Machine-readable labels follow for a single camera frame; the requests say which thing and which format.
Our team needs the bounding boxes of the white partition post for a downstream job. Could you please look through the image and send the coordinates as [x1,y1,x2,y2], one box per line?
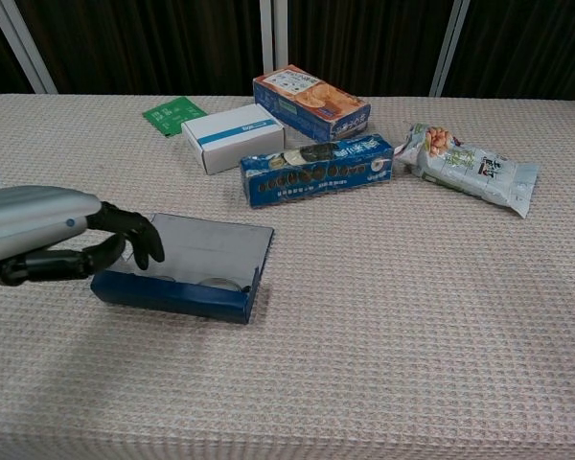
[258,0,289,76]
[428,0,471,99]
[0,0,58,95]

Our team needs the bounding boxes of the blue cookie package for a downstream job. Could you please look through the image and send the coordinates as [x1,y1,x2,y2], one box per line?
[239,132,396,210]

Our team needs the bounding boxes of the thin metal frame eyeglasses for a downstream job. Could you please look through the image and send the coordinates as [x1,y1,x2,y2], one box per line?
[155,273,251,294]

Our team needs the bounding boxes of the dark pleated curtain panel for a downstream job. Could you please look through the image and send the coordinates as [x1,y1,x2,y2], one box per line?
[442,0,575,102]
[13,0,265,97]
[0,0,35,97]
[287,0,455,98]

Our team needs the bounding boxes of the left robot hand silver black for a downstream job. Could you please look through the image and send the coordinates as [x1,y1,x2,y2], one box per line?
[0,185,166,288]

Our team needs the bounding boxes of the dark blue box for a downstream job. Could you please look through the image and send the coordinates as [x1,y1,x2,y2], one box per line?
[89,213,275,326]

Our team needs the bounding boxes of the white box with blue stripe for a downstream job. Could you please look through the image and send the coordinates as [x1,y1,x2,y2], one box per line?
[180,103,287,176]

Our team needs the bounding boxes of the orange and blue cracker box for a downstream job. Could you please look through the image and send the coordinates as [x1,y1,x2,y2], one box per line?
[252,64,371,144]

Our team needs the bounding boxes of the beige woven tablecloth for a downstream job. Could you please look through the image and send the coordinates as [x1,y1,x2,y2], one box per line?
[0,93,575,460]

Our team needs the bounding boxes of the silver snack bag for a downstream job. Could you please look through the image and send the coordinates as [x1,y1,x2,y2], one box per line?
[395,123,541,219]

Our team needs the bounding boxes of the green sachet packet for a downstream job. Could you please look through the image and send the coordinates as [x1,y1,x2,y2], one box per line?
[142,96,208,139]

